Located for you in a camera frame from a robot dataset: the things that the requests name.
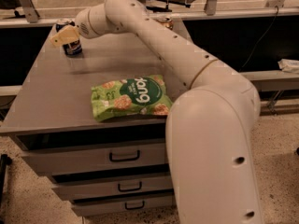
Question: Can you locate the grey drawer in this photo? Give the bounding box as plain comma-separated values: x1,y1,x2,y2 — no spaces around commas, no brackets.
52,172,172,201
72,192,175,217
22,139,166,175

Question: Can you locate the top grey drawer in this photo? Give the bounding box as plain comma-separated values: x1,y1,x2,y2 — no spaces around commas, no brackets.
22,139,166,175

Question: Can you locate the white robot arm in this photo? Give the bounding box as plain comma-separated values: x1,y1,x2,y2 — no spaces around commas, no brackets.
50,0,264,224

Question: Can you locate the middle grey drawer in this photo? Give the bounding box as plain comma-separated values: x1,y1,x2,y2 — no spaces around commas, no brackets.
52,172,172,201

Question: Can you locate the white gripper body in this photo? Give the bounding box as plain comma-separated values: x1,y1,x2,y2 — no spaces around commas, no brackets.
75,8,93,38

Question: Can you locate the blue pepsi can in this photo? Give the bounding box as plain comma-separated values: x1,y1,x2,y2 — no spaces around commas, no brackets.
55,19,82,56

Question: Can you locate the gold soda can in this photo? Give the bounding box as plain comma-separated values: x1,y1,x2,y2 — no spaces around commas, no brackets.
156,17,174,30

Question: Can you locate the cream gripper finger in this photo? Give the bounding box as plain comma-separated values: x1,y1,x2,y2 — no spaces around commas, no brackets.
50,25,79,47

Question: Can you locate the grey drawer cabinet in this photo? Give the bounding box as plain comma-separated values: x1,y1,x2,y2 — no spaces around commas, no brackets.
1,34,186,205

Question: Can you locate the black cable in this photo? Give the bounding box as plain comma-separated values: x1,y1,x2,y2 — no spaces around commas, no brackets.
237,5,280,73

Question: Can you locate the bottom grey drawer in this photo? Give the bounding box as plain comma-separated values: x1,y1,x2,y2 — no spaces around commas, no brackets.
72,192,175,217

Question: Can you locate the black object at left edge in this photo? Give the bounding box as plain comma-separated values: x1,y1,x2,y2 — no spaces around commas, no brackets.
0,154,12,205

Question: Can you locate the green snack bag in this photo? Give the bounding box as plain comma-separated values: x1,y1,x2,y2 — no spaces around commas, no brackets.
91,75,172,122

